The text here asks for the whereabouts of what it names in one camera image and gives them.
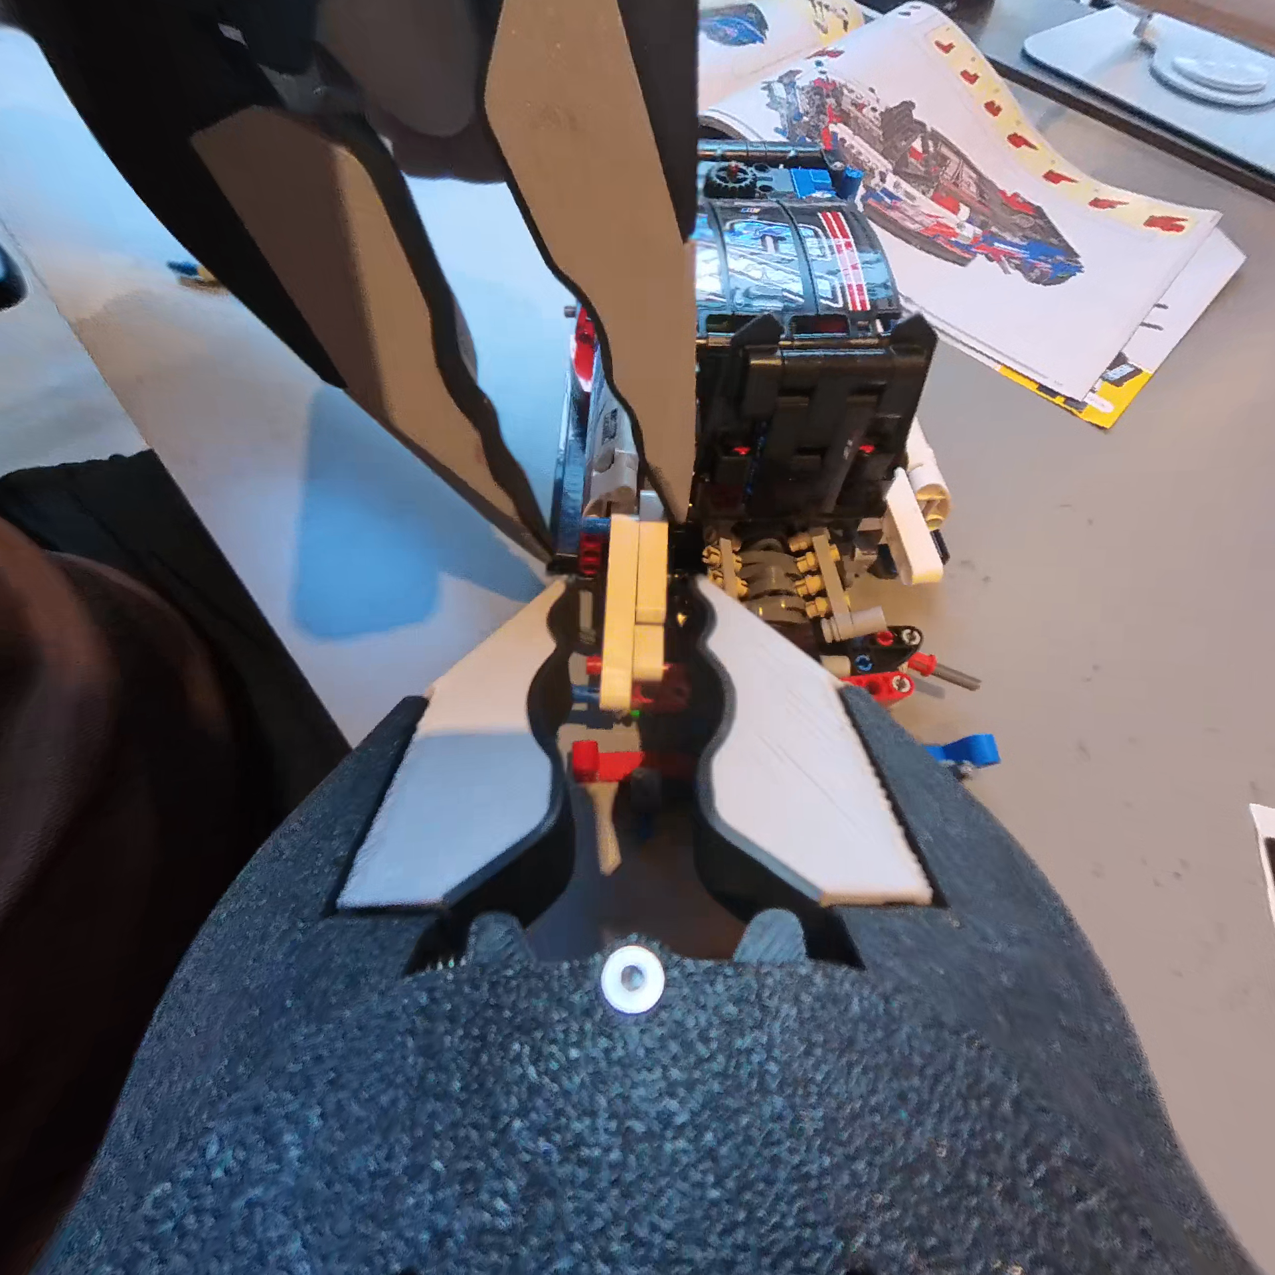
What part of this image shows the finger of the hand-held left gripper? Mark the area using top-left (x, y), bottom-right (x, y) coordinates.
top-left (191, 103), bottom-right (554, 559)
top-left (486, 0), bottom-right (698, 524)

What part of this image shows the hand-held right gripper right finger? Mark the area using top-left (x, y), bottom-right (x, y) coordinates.
top-left (694, 577), bottom-right (935, 908)

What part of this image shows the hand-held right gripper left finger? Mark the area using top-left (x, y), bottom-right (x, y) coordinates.
top-left (336, 579), bottom-right (576, 912)

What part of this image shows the white brick beam piece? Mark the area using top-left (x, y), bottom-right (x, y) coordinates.
top-left (587, 512), bottom-right (673, 713)

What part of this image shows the toy brick race car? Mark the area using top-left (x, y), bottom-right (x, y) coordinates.
top-left (552, 139), bottom-right (1000, 878)

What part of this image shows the grey desk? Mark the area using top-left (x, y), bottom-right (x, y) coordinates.
top-left (0, 24), bottom-right (1275, 1227)

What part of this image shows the brown sweater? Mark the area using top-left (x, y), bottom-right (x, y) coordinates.
top-left (0, 518), bottom-right (251, 1275)

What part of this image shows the instruction booklet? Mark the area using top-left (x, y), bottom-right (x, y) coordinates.
top-left (697, 0), bottom-right (1247, 431)

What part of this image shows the white stand base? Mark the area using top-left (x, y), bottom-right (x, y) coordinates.
top-left (1024, 0), bottom-right (1275, 106)

